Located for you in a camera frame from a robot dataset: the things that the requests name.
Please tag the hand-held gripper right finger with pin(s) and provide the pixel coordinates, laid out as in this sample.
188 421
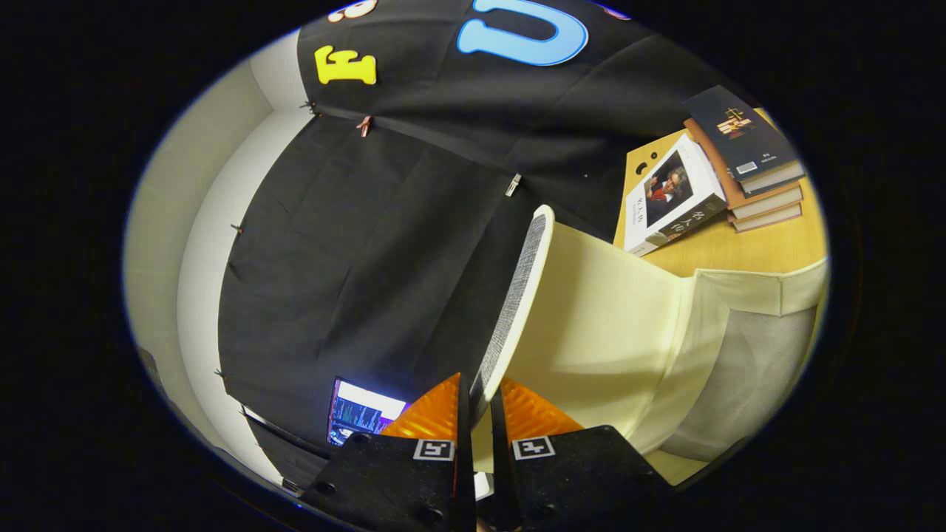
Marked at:
576 480

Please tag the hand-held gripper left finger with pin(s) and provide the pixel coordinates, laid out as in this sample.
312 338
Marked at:
414 488

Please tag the grey fabric storage box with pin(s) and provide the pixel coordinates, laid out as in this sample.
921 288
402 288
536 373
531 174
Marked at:
613 332

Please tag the lit laptop screen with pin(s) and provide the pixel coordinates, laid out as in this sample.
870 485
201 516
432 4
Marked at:
362 414

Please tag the white book with portrait cover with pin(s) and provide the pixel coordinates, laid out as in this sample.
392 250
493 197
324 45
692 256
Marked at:
669 196

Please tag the white cloth clip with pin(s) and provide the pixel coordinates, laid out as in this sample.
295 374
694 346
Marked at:
513 185

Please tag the brown book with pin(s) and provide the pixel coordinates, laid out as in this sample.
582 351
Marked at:
765 201
768 216

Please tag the pink cloth clip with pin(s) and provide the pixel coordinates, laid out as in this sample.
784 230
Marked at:
363 125

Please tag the dark blue book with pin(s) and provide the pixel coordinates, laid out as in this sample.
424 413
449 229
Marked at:
739 133

